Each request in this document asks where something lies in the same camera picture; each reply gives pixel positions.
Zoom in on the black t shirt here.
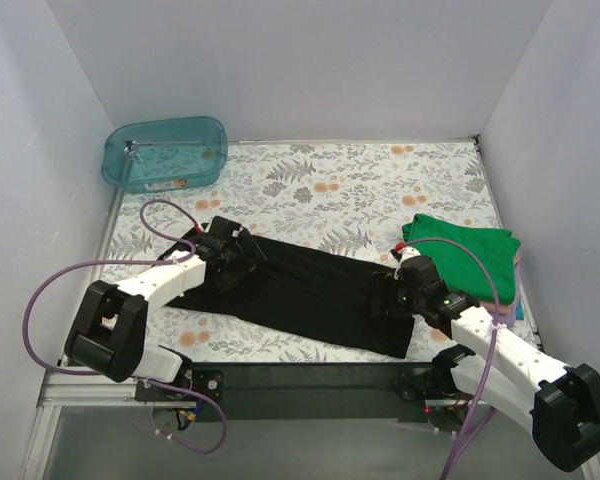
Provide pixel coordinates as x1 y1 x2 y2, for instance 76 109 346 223
169 236 414 358

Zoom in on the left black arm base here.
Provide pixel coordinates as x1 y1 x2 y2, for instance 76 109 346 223
134 368 225 402

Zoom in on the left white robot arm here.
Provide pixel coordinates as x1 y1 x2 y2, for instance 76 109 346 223
64 216 266 400

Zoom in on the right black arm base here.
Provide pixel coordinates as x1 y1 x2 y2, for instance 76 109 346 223
390 345 475 401

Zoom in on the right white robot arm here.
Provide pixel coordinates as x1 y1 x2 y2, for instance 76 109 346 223
371 256 600 472

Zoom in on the green folded t shirt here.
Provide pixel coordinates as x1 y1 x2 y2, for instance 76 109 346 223
402 214 521 305

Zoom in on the lilac folded t shirt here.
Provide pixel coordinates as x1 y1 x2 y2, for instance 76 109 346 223
500 300 522 327

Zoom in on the blue folded t shirt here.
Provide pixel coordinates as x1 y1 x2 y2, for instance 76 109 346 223
515 301 524 321

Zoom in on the floral table mat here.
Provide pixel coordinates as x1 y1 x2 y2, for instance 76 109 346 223
105 142 501 363

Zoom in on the teal plastic bin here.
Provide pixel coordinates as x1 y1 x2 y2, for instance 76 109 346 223
101 116 228 194

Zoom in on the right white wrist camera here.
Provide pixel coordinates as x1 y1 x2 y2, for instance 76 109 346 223
390 242 420 264

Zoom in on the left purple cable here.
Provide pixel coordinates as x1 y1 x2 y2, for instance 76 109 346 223
22 198 230 455

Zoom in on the aluminium frame rail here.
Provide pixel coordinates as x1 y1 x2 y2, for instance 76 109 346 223
19 362 589 480

